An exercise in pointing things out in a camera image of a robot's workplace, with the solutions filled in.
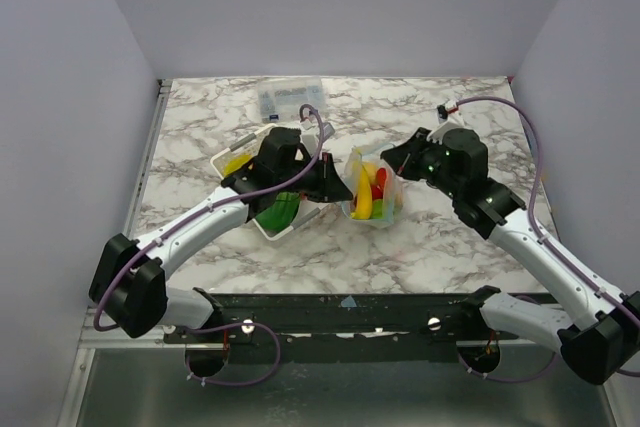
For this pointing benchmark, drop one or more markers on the clear zip top bag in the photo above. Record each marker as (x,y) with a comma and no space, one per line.
(393,196)

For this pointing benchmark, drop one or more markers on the yellow toy lemon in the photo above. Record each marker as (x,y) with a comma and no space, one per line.
(371,170)

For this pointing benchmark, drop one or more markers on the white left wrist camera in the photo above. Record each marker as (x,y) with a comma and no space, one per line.
(310,134)

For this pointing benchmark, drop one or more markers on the aluminium side rail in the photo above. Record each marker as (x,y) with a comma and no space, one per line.
(137,196)

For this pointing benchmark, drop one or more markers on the white toy leek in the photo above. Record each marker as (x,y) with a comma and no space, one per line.
(281,214)

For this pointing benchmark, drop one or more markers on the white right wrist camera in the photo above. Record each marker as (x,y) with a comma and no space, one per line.
(449,119)

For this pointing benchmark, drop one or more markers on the red toy apple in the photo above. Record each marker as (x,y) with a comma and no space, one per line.
(378,190)

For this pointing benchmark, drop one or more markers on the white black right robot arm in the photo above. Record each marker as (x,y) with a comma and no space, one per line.
(596,330)

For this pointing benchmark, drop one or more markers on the white perforated plastic basket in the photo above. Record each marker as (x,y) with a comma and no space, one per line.
(250,144)

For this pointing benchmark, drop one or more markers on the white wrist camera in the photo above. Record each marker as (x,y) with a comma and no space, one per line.
(310,134)
(449,119)

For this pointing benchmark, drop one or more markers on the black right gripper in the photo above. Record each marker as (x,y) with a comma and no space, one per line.
(417,151)

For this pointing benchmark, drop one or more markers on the yellow toy banana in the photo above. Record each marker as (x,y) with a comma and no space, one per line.
(363,201)

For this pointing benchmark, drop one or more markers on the yellow toy starfruit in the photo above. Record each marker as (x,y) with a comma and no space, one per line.
(241,162)

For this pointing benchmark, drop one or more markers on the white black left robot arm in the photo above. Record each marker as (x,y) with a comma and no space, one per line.
(130,282)

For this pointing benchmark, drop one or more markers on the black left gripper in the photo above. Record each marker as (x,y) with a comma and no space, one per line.
(324,175)

